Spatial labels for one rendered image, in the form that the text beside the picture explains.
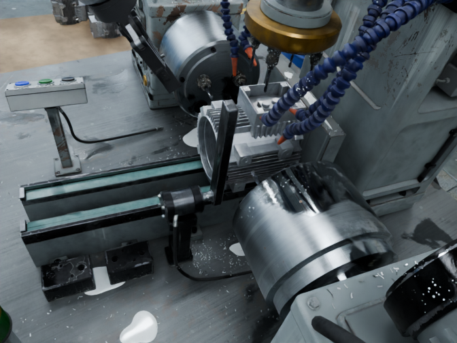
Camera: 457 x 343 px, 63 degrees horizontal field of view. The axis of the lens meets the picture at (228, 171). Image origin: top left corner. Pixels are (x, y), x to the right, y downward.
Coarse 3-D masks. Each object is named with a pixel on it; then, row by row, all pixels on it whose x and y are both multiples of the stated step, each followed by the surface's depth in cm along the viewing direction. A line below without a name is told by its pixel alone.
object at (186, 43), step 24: (192, 24) 99; (216, 24) 98; (168, 48) 101; (192, 48) 93; (216, 48) 94; (240, 48) 96; (192, 72) 96; (216, 72) 98; (240, 72) 100; (192, 96) 101; (216, 96) 104
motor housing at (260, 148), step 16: (208, 112) 83; (240, 112) 84; (208, 128) 94; (240, 128) 81; (208, 144) 95; (256, 144) 83; (272, 144) 84; (208, 160) 95; (256, 160) 83; (272, 160) 85; (288, 160) 87; (208, 176) 92; (240, 176) 84
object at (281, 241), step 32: (256, 192) 67; (288, 192) 63; (320, 192) 63; (352, 192) 65; (256, 224) 65; (288, 224) 61; (320, 224) 59; (352, 224) 59; (256, 256) 64; (288, 256) 59; (320, 256) 57; (352, 256) 56; (384, 256) 60; (288, 288) 59
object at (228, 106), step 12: (228, 108) 61; (228, 120) 62; (228, 132) 64; (216, 144) 69; (228, 144) 66; (216, 156) 70; (228, 156) 69; (216, 168) 72; (216, 180) 73; (216, 192) 76; (216, 204) 79
